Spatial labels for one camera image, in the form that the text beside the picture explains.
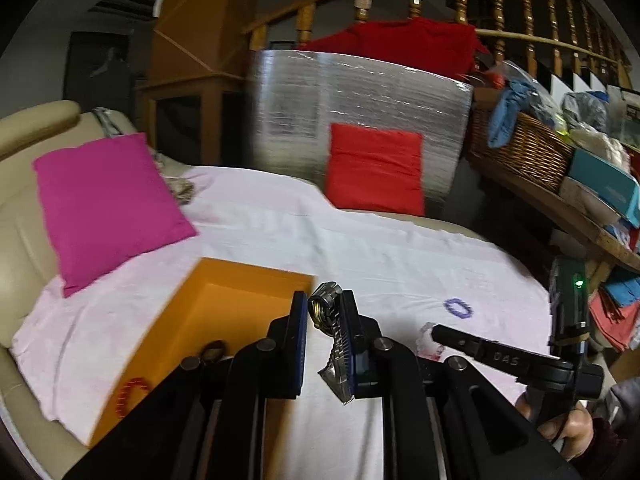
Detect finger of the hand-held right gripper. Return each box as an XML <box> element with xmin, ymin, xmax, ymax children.
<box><xmin>431</xmin><ymin>323</ymin><xmax>552</xmax><ymax>382</ymax></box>

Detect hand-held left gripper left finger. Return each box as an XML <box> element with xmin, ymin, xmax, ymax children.
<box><xmin>65</xmin><ymin>290</ymin><xmax>309</xmax><ymax>480</ymax></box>

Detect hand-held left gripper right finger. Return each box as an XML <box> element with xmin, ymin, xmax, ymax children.
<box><xmin>340</xmin><ymin>290</ymin><xmax>582</xmax><ymax>480</ymax></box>

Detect silver metal wristwatch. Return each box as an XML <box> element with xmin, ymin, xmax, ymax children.
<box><xmin>307</xmin><ymin>281</ymin><xmax>356</xmax><ymax>405</ymax></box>

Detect pink bead bracelet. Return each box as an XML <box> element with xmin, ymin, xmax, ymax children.
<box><xmin>413</xmin><ymin>320</ymin><xmax>449</xmax><ymax>362</ymax></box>

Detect orange box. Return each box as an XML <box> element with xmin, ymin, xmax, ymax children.
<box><xmin>88</xmin><ymin>257</ymin><xmax>317</xmax><ymax>449</ymax></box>

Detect black hair tie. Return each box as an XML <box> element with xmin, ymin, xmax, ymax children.
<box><xmin>199</xmin><ymin>339</ymin><xmax>226</xmax><ymax>365</ymax></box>

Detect red bead bracelet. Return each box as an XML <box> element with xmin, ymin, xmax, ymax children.
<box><xmin>115</xmin><ymin>377</ymin><xmax>151</xmax><ymax>417</ymax></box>

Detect person's right forearm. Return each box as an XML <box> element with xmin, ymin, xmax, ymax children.
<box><xmin>575</xmin><ymin>375</ymin><xmax>640</xmax><ymax>480</ymax></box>

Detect person's right hand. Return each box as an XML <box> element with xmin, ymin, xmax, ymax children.
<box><xmin>515</xmin><ymin>389</ymin><xmax>597</xmax><ymax>462</ymax></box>

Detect stack of folded cloths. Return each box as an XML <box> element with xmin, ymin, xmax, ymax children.
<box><xmin>587</xmin><ymin>264</ymin><xmax>640</xmax><ymax>352</ymax></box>

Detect wooden shelf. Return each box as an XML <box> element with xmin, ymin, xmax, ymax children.
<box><xmin>464</xmin><ymin>154</ymin><xmax>640</xmax><ymax>282</ymax></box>

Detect teal box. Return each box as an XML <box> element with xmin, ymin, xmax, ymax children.
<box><xmin>567</xmin><ymin>147</ymin><xmax>640</xmax><ymax>222</ymax></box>

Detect wicker basket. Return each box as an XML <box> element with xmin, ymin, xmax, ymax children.
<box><xmin>467</xmin><ymin>87</ymin><xmax>577</xmax><ymax>194</ymax></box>

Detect red pillow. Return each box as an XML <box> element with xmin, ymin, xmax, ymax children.
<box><xmin>323</xmin><ymin>122</ymin><xmax>426</xmax><ymax>217</ymax></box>

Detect clear plastic bag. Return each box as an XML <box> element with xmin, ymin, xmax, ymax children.
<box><xmin>559</xmin><ymin>90</ymin><xmax>612</xmax><ymax>134</ymax></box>

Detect beige patterned cloth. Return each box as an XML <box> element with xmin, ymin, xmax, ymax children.
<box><xmin>154</xmin><ymin>151</ymin><xmax>197</xmax><ymax>207</ymax></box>

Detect blue cloth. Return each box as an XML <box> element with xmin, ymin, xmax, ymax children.
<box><xmin>487</xmin><ymin>79</ymin><xmax>539</xmax><ymax>149</ymax></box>

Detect silver foil panel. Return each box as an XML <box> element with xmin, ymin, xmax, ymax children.
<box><xmin>244</xmin><ymin>49</ymin><xmax>475</xmax><ymax>222</ymax></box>

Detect magenta pillow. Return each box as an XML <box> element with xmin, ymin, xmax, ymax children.
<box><xmin>32</xmin><ymin>132</ymin><xmax>199</xmax><ymax>299</ymax></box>

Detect red cloth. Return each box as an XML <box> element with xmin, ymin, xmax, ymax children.
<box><xmin>304</xmin><ymin>16</ymin><xmax>494</xmax><ymax>82</ymax></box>

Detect wooden banister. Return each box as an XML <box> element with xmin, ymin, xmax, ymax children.
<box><xmin>242</xmin><ymin>0</ymin><xmax>634</xmax><ymax>87</ymax></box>

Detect beige sofa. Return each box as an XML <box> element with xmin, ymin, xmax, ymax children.
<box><xmin>0</xmin><ymin>99</ymin><xmax>551</xmax><ymax>480</ymax></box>

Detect wooden cabinet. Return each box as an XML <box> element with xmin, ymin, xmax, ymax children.
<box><xmin>132</xmin><ymin>0</ymin><xmax>267</xmax><ymax>169</ymax></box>

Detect purple bead bracelet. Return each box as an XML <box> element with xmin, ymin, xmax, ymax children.
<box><xmin>443</xmin><ymin>298</ymin><xmax>474</xmax><ymax>320</ymax></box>

